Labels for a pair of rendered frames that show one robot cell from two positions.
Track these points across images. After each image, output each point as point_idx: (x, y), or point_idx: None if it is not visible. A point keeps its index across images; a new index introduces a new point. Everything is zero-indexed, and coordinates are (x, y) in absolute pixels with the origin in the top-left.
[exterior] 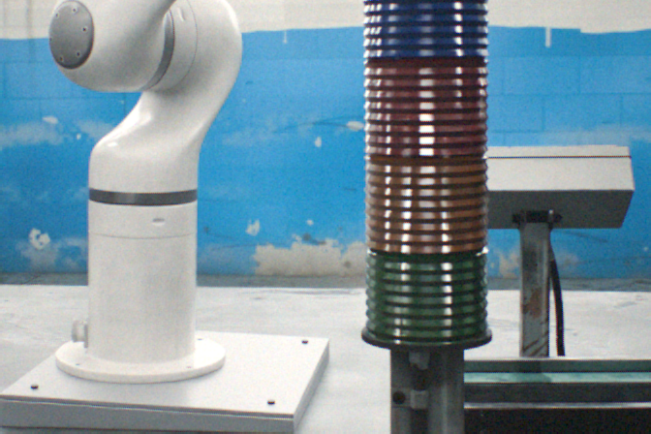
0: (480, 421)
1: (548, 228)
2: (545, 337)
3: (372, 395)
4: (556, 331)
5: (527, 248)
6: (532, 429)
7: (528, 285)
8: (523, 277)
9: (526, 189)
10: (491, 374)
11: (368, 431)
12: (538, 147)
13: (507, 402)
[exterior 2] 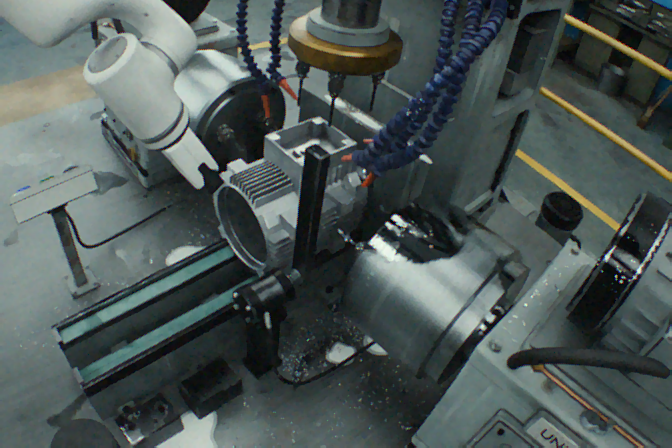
0: (98, 384)
1: (64, 211)
2: (75, 250)
3: (1, 262)
4: (75, 235)
5: (57, 223)
6: (117, 376)
7: (62, 236)
8: (59, 234)
9: (51, 208)
10: (77, 325)
11: (14, 301)
12: (50, 181)
13: (89, 337)
